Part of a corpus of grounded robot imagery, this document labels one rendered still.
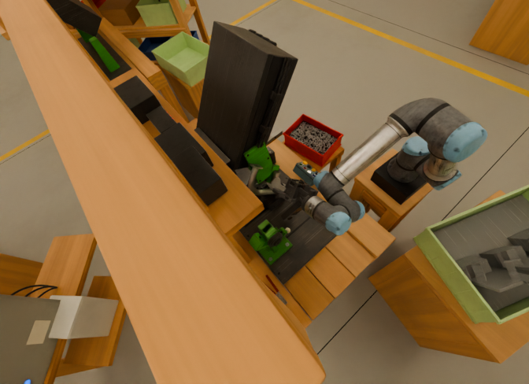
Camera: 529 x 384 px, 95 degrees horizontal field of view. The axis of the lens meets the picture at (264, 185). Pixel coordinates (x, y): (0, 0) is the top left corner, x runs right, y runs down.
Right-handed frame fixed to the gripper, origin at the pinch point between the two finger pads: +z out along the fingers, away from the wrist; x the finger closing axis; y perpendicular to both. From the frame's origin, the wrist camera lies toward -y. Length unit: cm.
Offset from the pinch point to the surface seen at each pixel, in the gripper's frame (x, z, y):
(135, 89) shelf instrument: 51, 32, 21
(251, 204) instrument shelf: 30.4, -23.3, 4.4
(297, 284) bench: -18.1, -18.1, -42.9
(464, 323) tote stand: -69, -72, -31
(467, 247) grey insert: -80, -57, -3
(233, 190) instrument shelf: 32.6, -16.4, 5.4
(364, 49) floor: -242, 161, 137
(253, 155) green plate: 2.5, 17.6, 7.0
